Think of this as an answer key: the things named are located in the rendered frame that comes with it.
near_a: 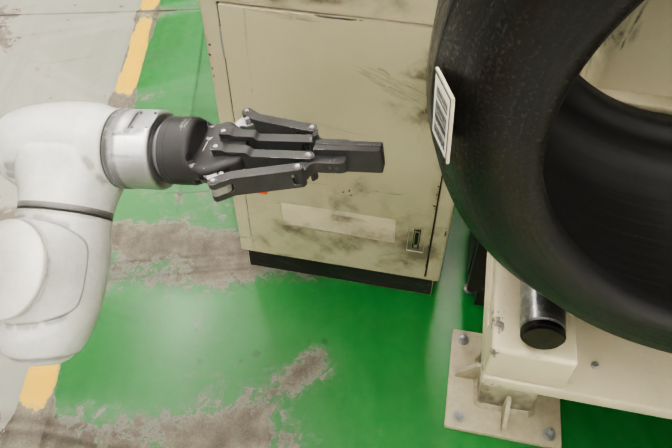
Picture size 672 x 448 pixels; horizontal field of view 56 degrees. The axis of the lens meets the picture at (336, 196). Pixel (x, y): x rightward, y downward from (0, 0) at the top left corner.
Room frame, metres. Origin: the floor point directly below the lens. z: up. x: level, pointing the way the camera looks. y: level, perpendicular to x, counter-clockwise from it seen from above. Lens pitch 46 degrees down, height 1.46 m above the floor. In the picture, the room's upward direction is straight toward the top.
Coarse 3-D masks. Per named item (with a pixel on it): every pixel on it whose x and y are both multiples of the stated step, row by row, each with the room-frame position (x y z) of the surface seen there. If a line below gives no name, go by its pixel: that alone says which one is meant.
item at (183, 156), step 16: (160, 128) 0.51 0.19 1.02; (176, 128) 0.51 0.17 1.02; (192, 128) 0.51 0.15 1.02; (208, 128) 0.53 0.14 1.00; (240, 128) 0.53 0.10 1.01; (160, 144) 0.49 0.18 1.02; (176, 144) 0.49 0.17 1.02; (192, 144) 0.50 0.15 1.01; (208, 144) 0.51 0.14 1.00; (240, 144) 0.50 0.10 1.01; (160, 160) 0.48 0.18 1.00; (176, 160) 0.48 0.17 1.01; (192, 160) 0.48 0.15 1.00; (208, 160) 0.48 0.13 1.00; (224, 160) 0.48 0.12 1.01; (240, 160) 0.48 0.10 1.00; (176, 176) 0.48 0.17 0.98; (192, 176) 0.47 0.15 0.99
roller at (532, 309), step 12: (528, 288) 0.38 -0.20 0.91; (528, 300) 0.37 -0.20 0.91; (540, 300) 0.36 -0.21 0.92; (528, 312) 0.35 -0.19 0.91; (540, 312) 0.35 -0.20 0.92; (552, 312) 0.35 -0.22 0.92; (564, 312) 0.35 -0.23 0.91; (528, 324) 0.34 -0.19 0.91; (540, 324) 0.33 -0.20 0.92; (552, 324) 0.33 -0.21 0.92; (564, 324) 0.34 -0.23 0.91; (528, 336) 0.33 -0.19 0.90; (540, 336) 0.33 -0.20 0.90; (552, 336) 0.33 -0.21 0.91; (564, 336) 0.33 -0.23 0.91; (540, 348) 0.33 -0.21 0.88; (552, 348) 0.33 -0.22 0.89
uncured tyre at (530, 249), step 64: (448, 0) 0.40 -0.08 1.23; (512, 0) 0.35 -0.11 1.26; (576, 0) 0.33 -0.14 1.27; (640, 0) 0.32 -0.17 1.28; (448, 64) 0.37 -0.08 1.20; (512, 64) 0.34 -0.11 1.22; (576, 64) 0.32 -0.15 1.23; (512, 128) 0.33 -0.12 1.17; (576, 128) 0.57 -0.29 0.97; (640, 128) 0.56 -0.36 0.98; (512, 192) 0.33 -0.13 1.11; (576, 192) 0.50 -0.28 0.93; (640, 192) 0.52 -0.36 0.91; (512, 256) 0.33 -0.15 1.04; (576, 256) 0.32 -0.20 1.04; (640, 256) 0.43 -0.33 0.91; (640, 320) 0.30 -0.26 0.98
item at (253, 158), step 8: (216, 144) 0.49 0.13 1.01; (224, 144) 0.49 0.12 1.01; (216, 152) 0.49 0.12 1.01; (224, 152) 0.48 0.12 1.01; (232, 152) 0.48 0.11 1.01; (240, 152) 0.48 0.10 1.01; (248, 152) 0.48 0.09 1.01; (256, 152) 0.48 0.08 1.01; (264, 152) 0.48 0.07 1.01; (272, 152) 0.48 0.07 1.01; (280, 152) 0.48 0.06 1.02; (288, 152) 0.48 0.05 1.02; (296, 152) 0.48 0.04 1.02; (304, 152) 0.48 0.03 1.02; (312, 152) 0.47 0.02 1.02; (248, 160) 0.48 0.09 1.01; (256, 160) 0.48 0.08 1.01; (264, 160) 0.48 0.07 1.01; (272, 160) 0.47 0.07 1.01; (280, 160) 0.47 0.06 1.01; (288, 160) 0.47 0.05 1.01; (296, 160) 0.47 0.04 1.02; (304, 160) 0.47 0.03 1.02; (312, 160) 0.47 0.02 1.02; (248, 168) 0.48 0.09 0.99; (312, 176) 0.47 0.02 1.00
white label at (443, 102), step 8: (440, 72) 0.37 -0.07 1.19; (440, 80) 0.36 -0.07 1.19; (440, 88) 0.36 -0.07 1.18; (448, 88) 0.35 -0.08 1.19; (440, 96) 0.36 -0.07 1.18; (448, 96) 0.35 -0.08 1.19; (440, 104) 0.36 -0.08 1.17; (448, 104) 0.34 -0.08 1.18; (440, 112) 0.36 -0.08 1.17; (448, 112) 0.34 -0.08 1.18; (432, 120) 0.38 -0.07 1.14; (440, 120) 0.36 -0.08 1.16; (448, 120) 0.34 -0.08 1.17; (432, 128) 0.37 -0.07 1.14; (440, 128) 0.36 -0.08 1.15; (448, 128) 0.34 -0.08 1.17; (440, 136) 0.36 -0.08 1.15; (448, 136) 0.34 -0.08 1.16; (440, 144) 0.35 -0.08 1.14; (448, 144) 0.34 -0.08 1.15; (448, 152) 0.34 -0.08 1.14; (448, 160) 0.34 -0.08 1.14
